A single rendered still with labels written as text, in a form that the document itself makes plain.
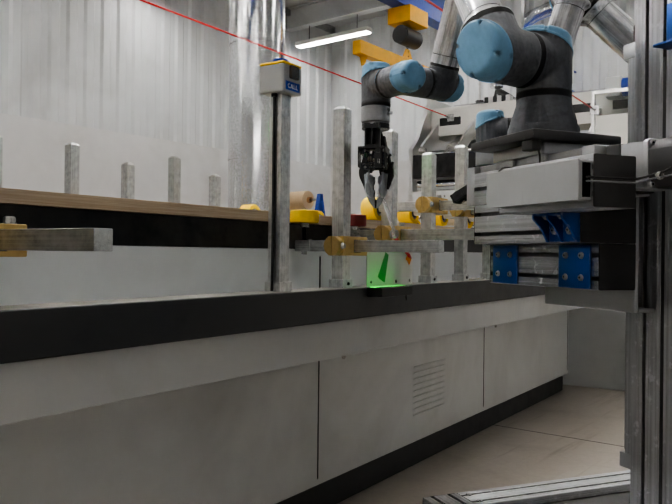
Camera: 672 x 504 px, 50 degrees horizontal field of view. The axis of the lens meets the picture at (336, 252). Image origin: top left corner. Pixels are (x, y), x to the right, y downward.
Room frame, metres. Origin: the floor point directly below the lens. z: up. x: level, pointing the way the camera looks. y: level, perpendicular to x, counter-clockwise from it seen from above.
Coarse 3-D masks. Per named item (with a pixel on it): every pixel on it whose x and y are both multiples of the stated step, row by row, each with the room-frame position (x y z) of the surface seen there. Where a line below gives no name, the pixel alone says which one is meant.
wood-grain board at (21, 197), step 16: (0, 192) 1.30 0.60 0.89; (16, 192) 1.33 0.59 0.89; (32, 192) 1.35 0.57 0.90; (48, 192) 1.38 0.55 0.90; (80, 208) 1.44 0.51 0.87; (96, 208) 1.47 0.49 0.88; (112, 208) 1.51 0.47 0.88; (128, 208) 1.54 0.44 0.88; (144, 208) 1.58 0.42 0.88; (160, 208) 1.62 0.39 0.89; (176, 208) 1.66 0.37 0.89; (192, 208) 1.70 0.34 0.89; (208, 208) 1.74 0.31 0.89; (224, 208) 1.79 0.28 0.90; (240, 208) 1.84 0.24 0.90; (320, 224) 2.13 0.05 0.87; (368, 224) 2.36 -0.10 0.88; (416, 224) 2.64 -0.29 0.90
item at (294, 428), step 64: (64, 256) 1.43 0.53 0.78; (128, 256) 1.56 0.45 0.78; (192, 256) 1.72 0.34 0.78; (256, 256) 1.91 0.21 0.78; (320, 256) 2.15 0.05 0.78; (448, 256) 2.89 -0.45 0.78; (256, 384) 1.92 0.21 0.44; (320, 384) 2.16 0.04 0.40; (384, 384) 2.48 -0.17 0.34; (448, 384) 2.90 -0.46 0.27; (512, 384) 3.50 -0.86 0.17; (0, 448) 1.32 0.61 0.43; (64, 448) 1.43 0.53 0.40; (128, 448) 1.56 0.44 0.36; (192, 448) 1.72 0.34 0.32; (256, 448) 1.92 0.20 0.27; (320, 448) 2.16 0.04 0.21; (384, 448) 2.48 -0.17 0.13
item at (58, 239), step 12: (60, 228) 0.96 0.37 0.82; (72, 228) 0.95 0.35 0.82; (84, 228) 0.94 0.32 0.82; (96, 228) 0.93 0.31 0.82; (108, 228) 0.94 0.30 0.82; (0, 240) 1.04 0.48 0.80; (12, 240) 1.02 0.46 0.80; (24, 240) 1.01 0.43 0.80; (36, 240) 0.99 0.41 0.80; (48, 240) 0.98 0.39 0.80; (60, 240) 0.96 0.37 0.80; (72, 240) 0.95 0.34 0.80; (84, 240) 0.93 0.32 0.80; (96, 240) 0.93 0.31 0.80; (108, 240) 0.94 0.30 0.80
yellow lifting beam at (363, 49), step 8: (360, 40) 6.46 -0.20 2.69; (360, 48) 6.46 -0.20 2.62; (368, 48) 6.55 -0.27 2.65; (376, 48) 6.65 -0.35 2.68; (360, 56) 6.53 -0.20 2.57; (368, 56) 6.58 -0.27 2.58; (376, 56) 6.66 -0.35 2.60; (384, 56) 6.76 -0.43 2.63; (392, 56) 6.87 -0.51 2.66; (400, 56) 6.98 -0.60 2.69; (392, 64) 6.87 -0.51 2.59
